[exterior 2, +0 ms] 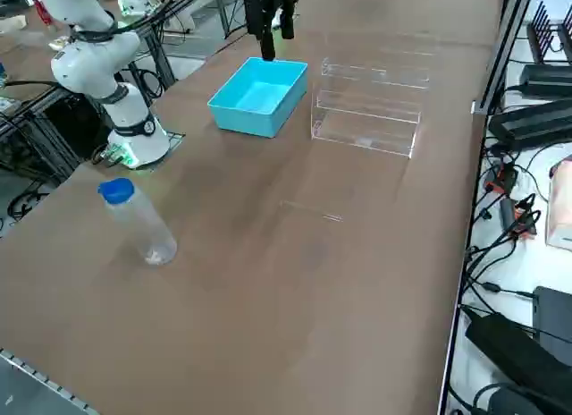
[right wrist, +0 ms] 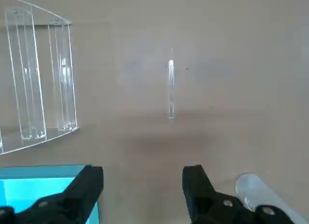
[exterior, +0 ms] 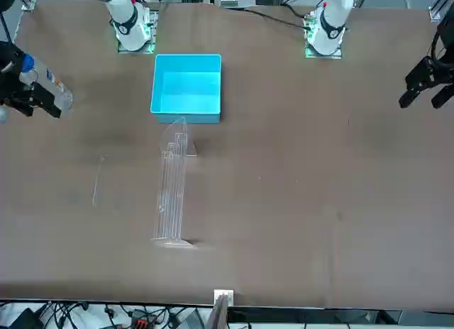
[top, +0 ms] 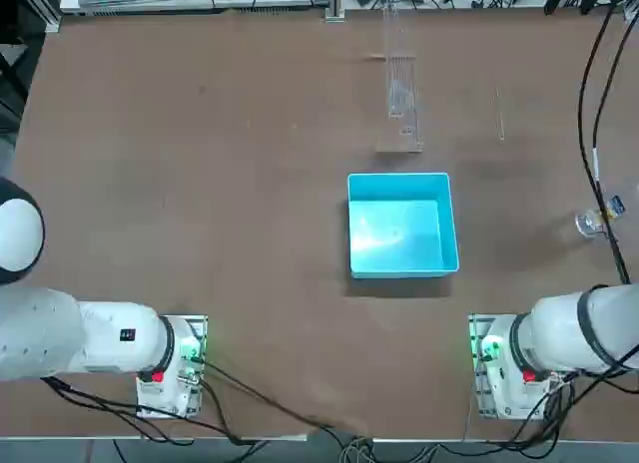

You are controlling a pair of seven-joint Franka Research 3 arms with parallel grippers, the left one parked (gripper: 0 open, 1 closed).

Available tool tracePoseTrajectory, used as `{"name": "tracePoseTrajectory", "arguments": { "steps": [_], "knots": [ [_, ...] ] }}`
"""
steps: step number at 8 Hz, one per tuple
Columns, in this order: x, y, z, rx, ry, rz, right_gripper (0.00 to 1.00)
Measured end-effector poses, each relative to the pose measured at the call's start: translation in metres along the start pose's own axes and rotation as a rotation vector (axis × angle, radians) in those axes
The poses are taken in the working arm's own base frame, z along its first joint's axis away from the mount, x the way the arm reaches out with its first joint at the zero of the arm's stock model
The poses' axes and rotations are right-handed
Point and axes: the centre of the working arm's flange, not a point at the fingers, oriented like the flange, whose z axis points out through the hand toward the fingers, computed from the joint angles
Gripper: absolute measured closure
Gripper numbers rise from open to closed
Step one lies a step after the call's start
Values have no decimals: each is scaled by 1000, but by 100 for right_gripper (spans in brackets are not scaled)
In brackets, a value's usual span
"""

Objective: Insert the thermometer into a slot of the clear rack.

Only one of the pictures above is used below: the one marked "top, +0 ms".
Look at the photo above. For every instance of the clear glass thermometer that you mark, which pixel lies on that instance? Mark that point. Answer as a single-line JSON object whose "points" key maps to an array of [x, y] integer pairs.
{"points": [[499, 121]]}

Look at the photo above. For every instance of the small clear glass cup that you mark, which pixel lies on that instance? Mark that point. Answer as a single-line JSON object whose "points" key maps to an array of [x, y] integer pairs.
{"points": [[588, 224]]}

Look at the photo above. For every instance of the clear acrylic rack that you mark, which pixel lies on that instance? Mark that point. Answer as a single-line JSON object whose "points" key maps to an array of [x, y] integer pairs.
{"points": [[400, 109]]}

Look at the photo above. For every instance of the aluminium profile post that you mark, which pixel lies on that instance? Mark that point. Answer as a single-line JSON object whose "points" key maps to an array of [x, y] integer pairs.
{"points": [[335, 4]]}

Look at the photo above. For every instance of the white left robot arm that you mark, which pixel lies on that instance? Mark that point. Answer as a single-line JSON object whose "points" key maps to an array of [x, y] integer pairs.
{"points": [[100, 338]]}

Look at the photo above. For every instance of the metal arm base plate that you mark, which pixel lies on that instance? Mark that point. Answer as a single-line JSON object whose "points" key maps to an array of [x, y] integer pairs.
{"points": [[474, 333], [200, 323]]}

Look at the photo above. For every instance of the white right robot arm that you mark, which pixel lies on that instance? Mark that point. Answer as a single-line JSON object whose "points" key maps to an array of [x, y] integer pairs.
{"points": [[559, 328]]}

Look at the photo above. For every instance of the white board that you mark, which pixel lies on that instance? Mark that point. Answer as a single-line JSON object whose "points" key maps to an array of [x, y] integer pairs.
{"points": [[150, 4]]}

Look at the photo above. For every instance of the teal plastic bin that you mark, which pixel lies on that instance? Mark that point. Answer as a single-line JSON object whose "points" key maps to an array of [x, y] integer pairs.
{"points": [[399, 233]]}

